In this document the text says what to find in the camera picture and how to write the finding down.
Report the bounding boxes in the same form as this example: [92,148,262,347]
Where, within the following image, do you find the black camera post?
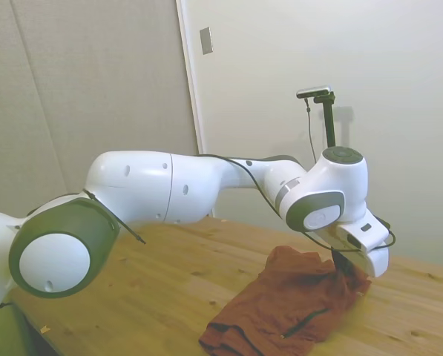
[315,94,338,148]

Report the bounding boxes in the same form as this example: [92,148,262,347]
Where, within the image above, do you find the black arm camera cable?
[197,152,396,251]

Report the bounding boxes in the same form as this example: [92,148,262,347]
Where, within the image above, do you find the grey exterior camera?
[296,85,335,100]

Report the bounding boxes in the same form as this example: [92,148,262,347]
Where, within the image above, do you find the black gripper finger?
[332,248,355,277]

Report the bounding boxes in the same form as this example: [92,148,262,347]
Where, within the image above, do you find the white door frame trim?
[175,0,217,218]

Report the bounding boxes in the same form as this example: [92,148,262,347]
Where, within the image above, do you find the rust red shorts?
[198,245,373,356]

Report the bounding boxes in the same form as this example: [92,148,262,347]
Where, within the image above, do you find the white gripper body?
[349,245,390,278]

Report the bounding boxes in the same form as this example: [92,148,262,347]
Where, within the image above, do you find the grey wall switch plate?
[199,25,214,56]

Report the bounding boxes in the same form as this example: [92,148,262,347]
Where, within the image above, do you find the black exterior camera cable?
[304,96,318,164]

